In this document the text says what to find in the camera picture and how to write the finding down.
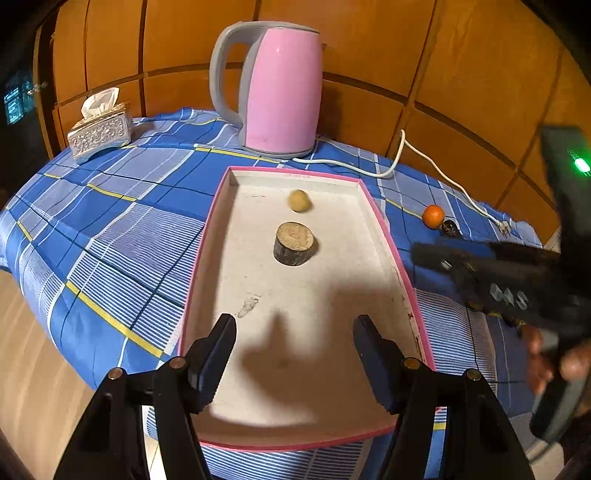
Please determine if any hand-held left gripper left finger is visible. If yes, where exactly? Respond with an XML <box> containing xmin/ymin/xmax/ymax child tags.
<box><xmin>53</xmin><ymin>314</ymin><xmax>238</xmax><ymax>480</ymax></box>

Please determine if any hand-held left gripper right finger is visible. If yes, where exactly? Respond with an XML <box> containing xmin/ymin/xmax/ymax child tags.
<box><xmin>353</xmin><ymin>315</ymin><xmax>536</xmax><ymax>480</ymax></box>

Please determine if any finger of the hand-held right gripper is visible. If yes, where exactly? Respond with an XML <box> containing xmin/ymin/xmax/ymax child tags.
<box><xmin>411</xmin><ymin>241</ymin><xmax>497</xmax><ymax>278</ymax></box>

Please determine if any white box with pink rim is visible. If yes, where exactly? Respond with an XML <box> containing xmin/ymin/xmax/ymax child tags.
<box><xmin>179</xmin><ymin>166</ymin><xmax>436</xmax><ymax>452</ymax></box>

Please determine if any short dark wood cylinder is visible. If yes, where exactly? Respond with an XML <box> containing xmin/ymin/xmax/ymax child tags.
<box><xmin>273</xmin><ymin>222</ymin><xmax>319</xmax><ymax>267</ymax></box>

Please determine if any person's right hand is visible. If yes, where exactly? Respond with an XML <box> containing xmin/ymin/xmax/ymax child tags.
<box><xmin>521</xmin><ymin>324</ymin><xmax>591</xmax><ymax>395</ymax></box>

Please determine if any small orange tangerine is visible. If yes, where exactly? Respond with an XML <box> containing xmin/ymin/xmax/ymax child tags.
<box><xmin>422</xmin><ymin>204</ymin><xmax>446</xmax><ymax>230</ymax></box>

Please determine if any small round tan fruit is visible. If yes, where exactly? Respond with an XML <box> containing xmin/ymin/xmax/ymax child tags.
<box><xmin>288</xmin><ymin>189</ymin><xmax>311</xmax><ymax>214</ymax></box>

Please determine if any blue plaid tablecloth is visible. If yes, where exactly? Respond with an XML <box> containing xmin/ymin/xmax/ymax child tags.
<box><xmin>0</xmin><ymin>108</ymin><xmax>557</xmax><ymax>480</ymax></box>

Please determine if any pink electric kettle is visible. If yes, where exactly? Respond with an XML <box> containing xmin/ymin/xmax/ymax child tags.
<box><xmin>209</xmin><ymin>21</ymin><xmax>324</xmax><ymax>158</ymax></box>

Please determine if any silver ornate tissue box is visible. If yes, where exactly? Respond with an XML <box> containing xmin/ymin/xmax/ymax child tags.
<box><xmin>67</xmin><ymin>102</ymin><xmax>133</xmax><ymax>163</ymax></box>

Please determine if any white tissue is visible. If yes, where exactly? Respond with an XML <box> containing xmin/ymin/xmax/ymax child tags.
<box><xmin>81</xmin><ymin>88</ymin><xmax>120</xmax><ymax>118</ymax></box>

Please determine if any dark window pane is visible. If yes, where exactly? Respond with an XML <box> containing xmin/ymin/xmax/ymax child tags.
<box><xmin>4</xmin><ymin>80</ymin><xmax>35</xmax><ymax>125</ymax></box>

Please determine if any white power cable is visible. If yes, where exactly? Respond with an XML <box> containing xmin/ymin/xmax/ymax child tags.
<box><xmin>292</xmin><ymin>129</ymin><xmax>512</xmax><ymax>237</ymax></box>

